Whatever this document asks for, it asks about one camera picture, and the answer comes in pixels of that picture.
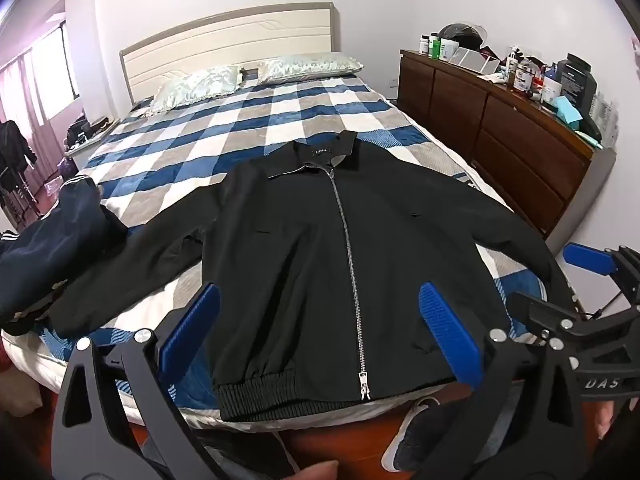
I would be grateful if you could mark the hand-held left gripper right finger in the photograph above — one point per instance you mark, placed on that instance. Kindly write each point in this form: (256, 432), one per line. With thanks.
(450, 335)

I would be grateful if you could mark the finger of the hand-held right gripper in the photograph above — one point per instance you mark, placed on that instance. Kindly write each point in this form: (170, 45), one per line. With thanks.
(550, 316)
(587, 258)

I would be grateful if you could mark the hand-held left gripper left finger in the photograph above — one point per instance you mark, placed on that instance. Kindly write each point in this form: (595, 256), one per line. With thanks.
(192, 330)

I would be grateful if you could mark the black zip jacket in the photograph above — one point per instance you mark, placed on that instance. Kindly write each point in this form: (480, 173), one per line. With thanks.
(300, 260)

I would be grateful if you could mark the person's left hand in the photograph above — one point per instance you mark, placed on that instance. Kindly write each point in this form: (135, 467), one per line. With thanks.
(310, 472)

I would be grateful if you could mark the brown wooden dresser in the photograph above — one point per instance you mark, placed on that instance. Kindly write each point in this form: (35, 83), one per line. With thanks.
(520, 145)

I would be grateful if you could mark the clear plastic container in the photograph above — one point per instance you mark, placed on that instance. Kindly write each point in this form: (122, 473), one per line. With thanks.
(605, 122)

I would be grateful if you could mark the teal box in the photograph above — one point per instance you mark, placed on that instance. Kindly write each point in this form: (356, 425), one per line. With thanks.
(567, 112)

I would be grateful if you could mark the navy jacket with white stripes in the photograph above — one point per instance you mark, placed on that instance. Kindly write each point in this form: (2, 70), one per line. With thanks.
(60, 240)

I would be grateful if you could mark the large black container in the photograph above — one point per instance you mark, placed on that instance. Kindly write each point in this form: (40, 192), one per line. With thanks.
(575, 80)

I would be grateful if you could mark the black jar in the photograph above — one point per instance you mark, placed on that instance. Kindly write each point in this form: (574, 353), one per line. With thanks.
(525, 79)

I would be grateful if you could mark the white pump bottle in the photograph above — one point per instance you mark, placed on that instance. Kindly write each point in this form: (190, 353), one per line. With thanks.
(512, 65)

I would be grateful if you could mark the bedside table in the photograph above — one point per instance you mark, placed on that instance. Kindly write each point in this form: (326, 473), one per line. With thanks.
(92, 142)

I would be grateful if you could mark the white folding mirror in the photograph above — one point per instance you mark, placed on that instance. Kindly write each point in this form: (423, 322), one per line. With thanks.
(475, 62)

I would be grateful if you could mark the black bag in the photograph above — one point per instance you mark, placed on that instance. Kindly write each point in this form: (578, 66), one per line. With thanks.
(79, 129)

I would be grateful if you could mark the pale patterned pillow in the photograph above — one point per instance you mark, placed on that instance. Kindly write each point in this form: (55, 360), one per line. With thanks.
(310, 65)
(195, 87)

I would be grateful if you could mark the black helmet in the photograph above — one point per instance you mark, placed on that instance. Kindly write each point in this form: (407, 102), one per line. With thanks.
(462, 35)

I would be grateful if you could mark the green bottle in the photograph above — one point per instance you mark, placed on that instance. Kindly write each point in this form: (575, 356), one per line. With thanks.
(435, 46)

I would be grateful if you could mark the pink curtain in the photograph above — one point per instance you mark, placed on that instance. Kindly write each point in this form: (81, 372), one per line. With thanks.
(20, 105)

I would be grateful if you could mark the white wooden bed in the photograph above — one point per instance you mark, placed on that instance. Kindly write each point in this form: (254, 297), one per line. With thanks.
(225, 40)

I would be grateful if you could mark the window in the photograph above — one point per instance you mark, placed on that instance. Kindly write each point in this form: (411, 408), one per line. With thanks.
(55, 70)

